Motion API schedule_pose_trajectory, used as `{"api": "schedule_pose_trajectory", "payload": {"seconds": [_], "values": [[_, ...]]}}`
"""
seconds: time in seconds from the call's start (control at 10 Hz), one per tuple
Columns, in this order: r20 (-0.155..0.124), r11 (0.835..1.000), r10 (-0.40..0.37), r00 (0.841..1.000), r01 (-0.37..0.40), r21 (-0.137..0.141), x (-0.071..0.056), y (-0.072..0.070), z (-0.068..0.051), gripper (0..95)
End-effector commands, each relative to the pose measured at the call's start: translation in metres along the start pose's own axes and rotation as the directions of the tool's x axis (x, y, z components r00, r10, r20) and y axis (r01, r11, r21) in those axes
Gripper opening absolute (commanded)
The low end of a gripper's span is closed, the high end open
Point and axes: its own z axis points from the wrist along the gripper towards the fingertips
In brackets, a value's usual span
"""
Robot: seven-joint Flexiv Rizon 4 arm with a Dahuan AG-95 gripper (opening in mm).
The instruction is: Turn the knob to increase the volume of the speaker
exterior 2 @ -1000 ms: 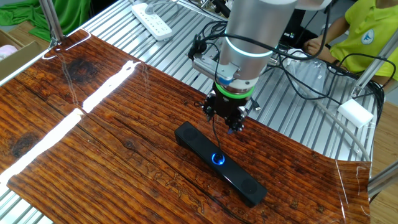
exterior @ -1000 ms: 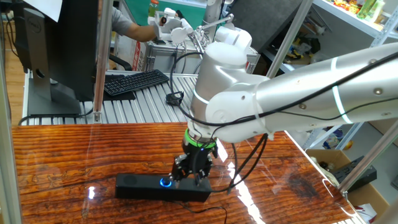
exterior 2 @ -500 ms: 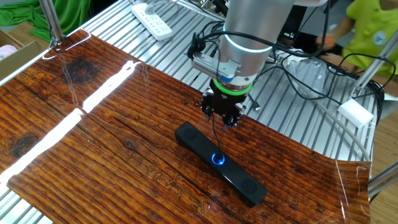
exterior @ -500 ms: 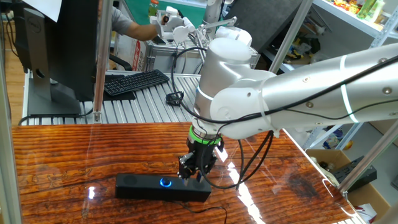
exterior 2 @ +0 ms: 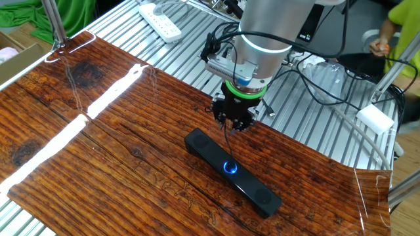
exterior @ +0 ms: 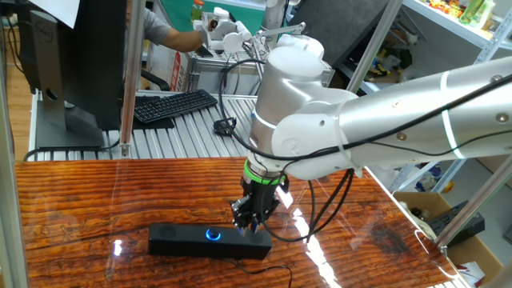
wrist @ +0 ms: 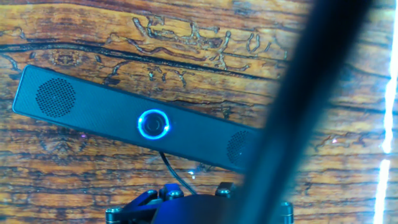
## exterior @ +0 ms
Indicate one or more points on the white shelving rack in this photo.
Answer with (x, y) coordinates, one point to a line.
(440, 19)

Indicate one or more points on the white carton red print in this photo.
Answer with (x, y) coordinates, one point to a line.
(175, 72)

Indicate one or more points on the dark grey foam panel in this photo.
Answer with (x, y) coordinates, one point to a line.
(340, 16)

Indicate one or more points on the black keyboard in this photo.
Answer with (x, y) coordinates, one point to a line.
(172, 105)

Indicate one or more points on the white haptic control device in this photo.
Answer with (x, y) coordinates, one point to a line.
(226, 36)

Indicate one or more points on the black flat device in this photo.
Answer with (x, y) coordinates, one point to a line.
(452, 222)

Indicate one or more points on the colourful snack packs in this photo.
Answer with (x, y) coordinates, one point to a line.
(444, 6)

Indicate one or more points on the white rounded robot base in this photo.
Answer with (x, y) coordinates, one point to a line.
(302, 42)

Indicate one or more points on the blue lit volume knob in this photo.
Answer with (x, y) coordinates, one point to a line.
(213, 234)

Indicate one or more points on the black computer monitor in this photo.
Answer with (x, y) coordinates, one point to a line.
(92, 60)

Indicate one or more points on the grey monitor stand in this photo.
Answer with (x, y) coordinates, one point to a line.
(48, 80)

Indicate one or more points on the green drink bottle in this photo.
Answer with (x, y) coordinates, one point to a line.
(196, 10)

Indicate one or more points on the small black folding holder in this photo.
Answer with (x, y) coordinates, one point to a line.
(224, 127)

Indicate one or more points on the silver metal case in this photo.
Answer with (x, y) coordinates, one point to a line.
(208, 76)

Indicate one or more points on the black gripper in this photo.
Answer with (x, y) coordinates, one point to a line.
(262, 200)

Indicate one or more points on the bare person forearm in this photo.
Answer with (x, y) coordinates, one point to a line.
(182, 40)

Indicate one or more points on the wood grain table mat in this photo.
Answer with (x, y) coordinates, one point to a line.
(100, 192)

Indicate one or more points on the black speaker bar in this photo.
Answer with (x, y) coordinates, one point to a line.
(180, 244)

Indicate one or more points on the black chair armrest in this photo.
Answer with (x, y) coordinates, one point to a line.
(156, 79)

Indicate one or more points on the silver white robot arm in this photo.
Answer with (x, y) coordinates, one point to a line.
(400, 116)

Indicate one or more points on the person's arm grey sleeve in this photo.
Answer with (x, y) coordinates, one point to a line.
(154, 26)

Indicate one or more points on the white paper sheet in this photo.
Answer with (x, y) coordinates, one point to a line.
(56, 10)

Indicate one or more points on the white foam packing slab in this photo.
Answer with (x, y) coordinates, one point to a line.
(386, 176)

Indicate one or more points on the aluminium frame post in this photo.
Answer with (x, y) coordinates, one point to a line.
(131, 72)
(10, 208)
(472, 204)

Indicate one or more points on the brown cardboard box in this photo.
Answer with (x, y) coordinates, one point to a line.
(416, 200)

